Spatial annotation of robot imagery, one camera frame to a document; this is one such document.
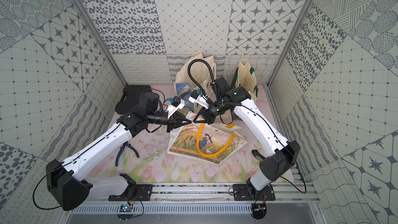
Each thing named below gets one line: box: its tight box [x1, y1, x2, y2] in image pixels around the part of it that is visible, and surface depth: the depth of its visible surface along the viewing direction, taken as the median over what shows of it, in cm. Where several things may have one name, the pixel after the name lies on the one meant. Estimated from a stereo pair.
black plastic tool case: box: [115, 84, 152, 116], surface depth 109 cm
